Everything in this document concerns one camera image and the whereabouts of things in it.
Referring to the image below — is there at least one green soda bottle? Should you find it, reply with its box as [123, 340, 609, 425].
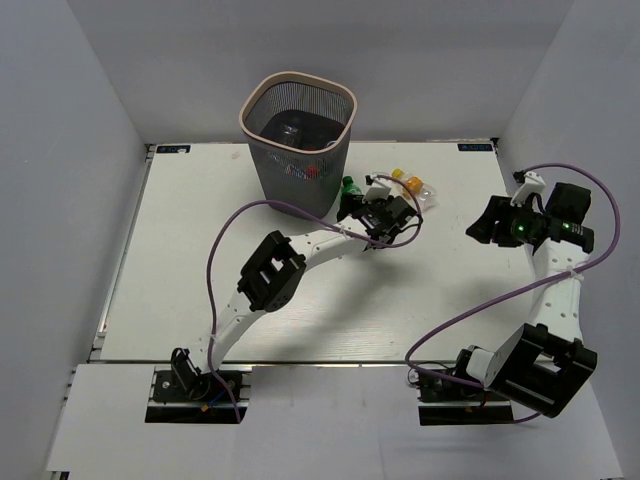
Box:
[340, 176, 363, 210]

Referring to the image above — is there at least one orange cap juice bottle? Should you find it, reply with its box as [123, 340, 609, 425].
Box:
[391, 168, 437, 212]

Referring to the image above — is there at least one red label cola bottle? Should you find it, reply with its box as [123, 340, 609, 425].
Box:
[284, 164, 322, 181]

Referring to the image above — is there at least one clear unlabelled plastic bottle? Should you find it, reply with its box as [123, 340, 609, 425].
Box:
[276, 118, 305, 149]

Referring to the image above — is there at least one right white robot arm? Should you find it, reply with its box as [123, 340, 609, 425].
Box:
[451, 172, 597, 418]

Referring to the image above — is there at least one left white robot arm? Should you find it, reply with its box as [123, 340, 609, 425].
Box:
[170, 195, 423, 399]

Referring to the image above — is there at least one grey mesh waste bin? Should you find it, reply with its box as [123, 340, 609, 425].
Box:
[239, 71, 358, 217]

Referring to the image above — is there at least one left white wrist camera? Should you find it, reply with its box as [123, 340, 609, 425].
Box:
[363, 172, 392, 202]

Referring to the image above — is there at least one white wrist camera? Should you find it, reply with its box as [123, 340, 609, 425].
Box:
[510, 171, 546, 207]
[363, 172, 392, 202]

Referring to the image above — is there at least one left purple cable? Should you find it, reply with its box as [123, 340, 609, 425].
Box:
[205, 172, 425, 424]

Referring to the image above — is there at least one purple cable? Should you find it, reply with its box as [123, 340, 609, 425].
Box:
[205, 172, 425, 424]
[404, 162, 622, 425]

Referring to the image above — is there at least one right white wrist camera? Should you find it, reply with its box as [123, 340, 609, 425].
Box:
[510, 171, 546, 207]

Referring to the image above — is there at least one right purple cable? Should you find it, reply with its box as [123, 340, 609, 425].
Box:
[404, 162, 622, 425]

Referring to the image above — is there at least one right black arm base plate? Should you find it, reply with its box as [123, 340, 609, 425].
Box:
[407, 369, 515, 427]

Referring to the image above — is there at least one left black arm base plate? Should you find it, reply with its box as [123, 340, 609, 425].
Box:
[145, 369, 251, 425]

